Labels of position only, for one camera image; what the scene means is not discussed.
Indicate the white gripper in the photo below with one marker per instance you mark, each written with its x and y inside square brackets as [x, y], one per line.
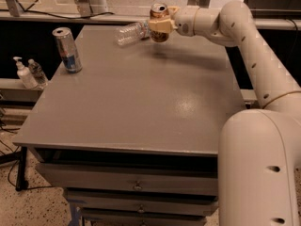
[184, 22]

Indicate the orange LaCroix can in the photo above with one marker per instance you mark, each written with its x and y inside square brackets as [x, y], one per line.
[157, 11]

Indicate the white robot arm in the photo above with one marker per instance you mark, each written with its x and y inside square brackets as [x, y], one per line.
[260, 148]

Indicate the clear plastic water bottle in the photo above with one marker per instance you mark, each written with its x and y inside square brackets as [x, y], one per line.
[132, 33]

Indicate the silver blue energy drink can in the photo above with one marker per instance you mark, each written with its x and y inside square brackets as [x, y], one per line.
[67, 49]

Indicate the small clear bottle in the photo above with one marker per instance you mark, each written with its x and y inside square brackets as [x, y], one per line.
[38, 73]

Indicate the white pump dispenser bottle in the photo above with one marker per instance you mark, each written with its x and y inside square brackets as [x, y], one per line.
[24, 74]

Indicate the grey drawer cabinet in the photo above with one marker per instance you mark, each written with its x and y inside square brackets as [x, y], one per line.
[150, 106]

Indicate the top grey drawer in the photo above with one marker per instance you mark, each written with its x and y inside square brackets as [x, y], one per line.
[122, 179]

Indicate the grey drawer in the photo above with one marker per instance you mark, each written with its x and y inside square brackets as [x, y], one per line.
[122, 179]
[179, 204]
[145, 219]

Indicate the middle grey drawer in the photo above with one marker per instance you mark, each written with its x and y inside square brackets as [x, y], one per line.
[179, 204]

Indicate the bottom grey drawer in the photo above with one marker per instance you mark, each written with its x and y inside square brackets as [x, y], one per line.
[145, 219]

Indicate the black metal stand leg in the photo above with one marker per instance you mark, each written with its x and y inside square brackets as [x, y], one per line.
[21, 183]

